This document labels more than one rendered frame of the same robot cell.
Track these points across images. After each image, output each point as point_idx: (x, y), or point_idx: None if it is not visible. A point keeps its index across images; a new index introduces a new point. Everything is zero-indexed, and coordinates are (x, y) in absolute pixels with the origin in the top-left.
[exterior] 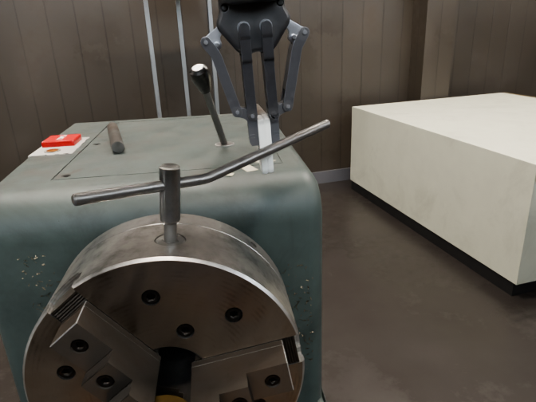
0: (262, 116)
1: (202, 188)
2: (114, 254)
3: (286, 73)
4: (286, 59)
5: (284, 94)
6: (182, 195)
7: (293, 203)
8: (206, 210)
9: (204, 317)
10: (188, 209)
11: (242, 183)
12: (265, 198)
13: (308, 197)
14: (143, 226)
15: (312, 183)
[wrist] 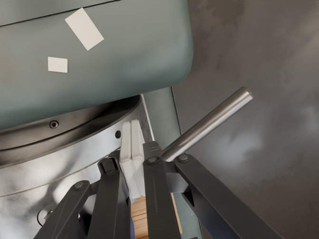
0: (136, 171)
1: (31, 102)
2: (10, 238)
3: (212, 227)
4: (229, 226)
5: (190, 204)
6: (8, 115)
7: (158, 87)
8: (52, 115)
9: None
10: (27, 120)
11: (88, 85)
12: (124, 93)
13: (178, 80)
14: (6, 197)
15: (186, 64)
